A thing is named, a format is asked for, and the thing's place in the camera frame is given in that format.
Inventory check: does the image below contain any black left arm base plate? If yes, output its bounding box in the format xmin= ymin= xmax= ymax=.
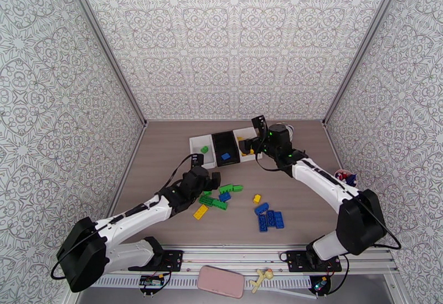
xmin=128 ymin=249 xmax=184 ymax=272

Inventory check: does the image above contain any white plastic container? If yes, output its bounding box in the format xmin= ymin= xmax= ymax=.
xmin=232 ymin=126 xmax=264 ymax=164
xmin=189 ymin=134 xmax=218 ymax=172

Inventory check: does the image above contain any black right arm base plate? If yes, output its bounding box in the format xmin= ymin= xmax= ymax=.
xmin=279 ymin=249 xmax=343 ymax=274

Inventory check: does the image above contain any small circuit board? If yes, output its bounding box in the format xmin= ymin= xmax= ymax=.
xmin=308 ymin=275 xmax=332 ymax=296
xmin=138 ymin=274 xmax=164 ymax=296

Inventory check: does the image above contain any aluminium mounting rail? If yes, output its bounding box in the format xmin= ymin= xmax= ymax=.
xmin=104 ymin=244 xmax=397 ymax=276

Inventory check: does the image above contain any black plastic container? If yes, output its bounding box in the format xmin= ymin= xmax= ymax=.
xmin=211 ymin=130 xmax=242 ymax=168

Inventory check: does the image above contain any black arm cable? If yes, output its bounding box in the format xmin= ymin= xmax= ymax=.
xmin=254 ymin=125 xmax=402 ymax=250
xmin=50 ymin=154 xmax=200 ymax=281

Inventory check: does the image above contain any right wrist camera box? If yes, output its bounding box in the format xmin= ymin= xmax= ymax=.
xmin=251 ymin=115 xmax=267 ymax=138

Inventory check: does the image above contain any pink pen cup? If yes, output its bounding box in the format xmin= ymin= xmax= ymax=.
xmin=333 ymin=169 xmax=358 ymax=188

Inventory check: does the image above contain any pale yellow toy figure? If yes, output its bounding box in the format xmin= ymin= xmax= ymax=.
xmin=250 ymin=268 xmax=274 ymax=294

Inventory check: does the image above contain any aluminium frame post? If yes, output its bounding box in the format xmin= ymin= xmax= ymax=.
xmin=59 ymin=0 xmax=150 ymax=127
xmin=322 ymin=0 xmax=413 ymax=127

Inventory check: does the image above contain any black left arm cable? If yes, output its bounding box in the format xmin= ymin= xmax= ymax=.
xmin=50 ymin=154 xmax=200 ymax=281

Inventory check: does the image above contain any white slotted cable duct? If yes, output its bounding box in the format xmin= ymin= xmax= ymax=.
xmin=95 ymin=275 xmax=312 ymax=289

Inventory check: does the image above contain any pink phone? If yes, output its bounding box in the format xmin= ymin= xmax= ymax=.
xmin=196 ymin=265 xmax=246 ymax=300

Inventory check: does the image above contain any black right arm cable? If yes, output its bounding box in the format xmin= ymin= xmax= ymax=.
xmin=254 ymin=125 xmax=402 ymax=250

